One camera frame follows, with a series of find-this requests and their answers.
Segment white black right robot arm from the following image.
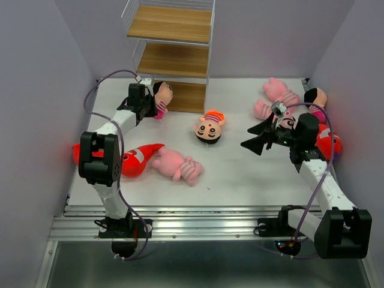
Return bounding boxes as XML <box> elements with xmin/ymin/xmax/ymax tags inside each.
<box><xmin>241</xmin><ymin>113</ymin><xmax>372</xmax><ymax>259</ymax></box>

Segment boy doll orange shorts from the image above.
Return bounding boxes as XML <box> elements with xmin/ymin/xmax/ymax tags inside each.
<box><xmin>193</xmin><ymin>110</ymin><xmax>226</xmax><ymax>145</ymax></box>

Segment pink pig plush upper right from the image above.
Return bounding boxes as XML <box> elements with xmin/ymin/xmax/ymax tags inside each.
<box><xmin>262</xmin><ymin>77</ymin><xmax>300</xmax><ymax>107</ymax></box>

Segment aluminium mounting rail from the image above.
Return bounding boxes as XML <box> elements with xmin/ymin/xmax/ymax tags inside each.
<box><xmin>47</xmin><ymin>205</ymin><xmax>328</xmax><ymax>242</ymax></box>

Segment pink pig plush lower right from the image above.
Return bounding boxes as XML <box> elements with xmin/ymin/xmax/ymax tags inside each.
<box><xmin>253</xmin><ymin>100</ymin><xmax>296</xmax><ymax>128</ymax></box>

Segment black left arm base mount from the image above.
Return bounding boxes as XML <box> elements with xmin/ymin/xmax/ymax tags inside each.
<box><xmin>94</xmin><ymin>217</ymin><xmax>153</xmax><ymax>261</ymax></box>

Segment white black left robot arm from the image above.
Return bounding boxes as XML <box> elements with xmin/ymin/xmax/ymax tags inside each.
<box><xmin>78</xmin><ymin>79</ymin><xmax>157</xmax><ymax>236</ymax></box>

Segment boy doll far right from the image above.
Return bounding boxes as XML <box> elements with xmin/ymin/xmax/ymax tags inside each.
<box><xmin>304</xmin><ymin>88</ymin><xmax>328</xmax><ymax>124</ymax></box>

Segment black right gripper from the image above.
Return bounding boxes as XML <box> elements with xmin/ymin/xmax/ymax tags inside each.
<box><xmin>240</xmin><ymin>112</ymin><xmax>300</xmax><ymax>156</ymax></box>

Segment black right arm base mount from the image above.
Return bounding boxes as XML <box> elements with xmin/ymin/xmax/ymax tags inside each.
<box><xmin>253</xmin><ymin>205</ymin><xmax>310</xmax><ymax>259</ymax></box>

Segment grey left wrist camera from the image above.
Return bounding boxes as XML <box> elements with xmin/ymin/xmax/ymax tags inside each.
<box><xmin>135</xmin><ymin>76</ymin><xmax>154</xmax><ymax>87</ymax></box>

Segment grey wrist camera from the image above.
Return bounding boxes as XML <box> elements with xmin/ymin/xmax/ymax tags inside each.
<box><xmin>271</xmin><ymin>101</ymin><xmax>291</xmax><ymax>128</ymax></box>
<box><xmin>135</xmin><ymin>76</ymin><xmax>154</xmax><ymax>87</ymax></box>

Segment red fish plush right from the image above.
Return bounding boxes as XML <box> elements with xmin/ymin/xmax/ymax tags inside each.
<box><xmin>316</xmin><ymin>124</ymin><xmax>342</xmax><ymax>161</ymax></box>

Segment red fish plush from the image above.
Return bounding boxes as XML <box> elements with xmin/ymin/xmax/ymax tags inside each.
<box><xmin>316</xmin><ymin>124</ymin><xmax>342</xmax><ymax>161</ymax></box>
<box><xmin>121</xmin><ymin>143</ymin><xmax>164</xmax><ymax>178</ymax></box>

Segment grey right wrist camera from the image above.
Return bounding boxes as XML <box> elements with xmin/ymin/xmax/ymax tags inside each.
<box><xmin>271</xmin><ymin>101</ymin><xmax>291</xmax><ymax>128</ymax></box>

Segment pink pig plush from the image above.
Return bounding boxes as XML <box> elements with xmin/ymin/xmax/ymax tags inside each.
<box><xmin>151</xmin><ymin>147</ymin><xmax>204</xmax><ymax>186</ymax></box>
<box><xmin>253</xmin><ymin>100</ymin><xmax>296</xmax><ymax>128</ymax></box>
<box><xmin>262</xmin><ymin>77</ymin><xmax>300</xmax><ymax>107</ymax></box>

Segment boy doll pink shorts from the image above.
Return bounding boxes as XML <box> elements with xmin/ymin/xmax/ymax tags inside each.
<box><xmin>153</xmin><ymin>81</ymin><xmax>173</xmax><ymax>119</ymax></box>

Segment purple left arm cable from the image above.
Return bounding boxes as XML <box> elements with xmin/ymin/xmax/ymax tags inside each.
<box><xmin>83</xmin><ymin>69</ymin><xmax>149</xmax><ymax>262</ymax></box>

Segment red fish plush left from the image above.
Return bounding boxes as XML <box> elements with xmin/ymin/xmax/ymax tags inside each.
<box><xmin>121</xmin><ymin>143</ymin><xmax>164</xmax><ymax>178</ymax></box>

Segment pink pig plush centre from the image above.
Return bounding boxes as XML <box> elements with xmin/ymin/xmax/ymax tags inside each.
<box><xmin>151</xmin><ymin>147</ymin><xmax>204</xmax><ymax>186</ymax></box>

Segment red shark plush left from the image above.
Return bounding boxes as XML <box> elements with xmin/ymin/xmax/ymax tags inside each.
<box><xmin>72</xmin><ymin>143</ymin><xmax>80</xmax><ymax>166</ymax></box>

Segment wooden three-tier wire shelf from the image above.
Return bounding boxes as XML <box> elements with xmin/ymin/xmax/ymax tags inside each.
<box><xmin>121</xmin><ymin>1</ymin><xmax>215</xmax><ymax>113</ymax></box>

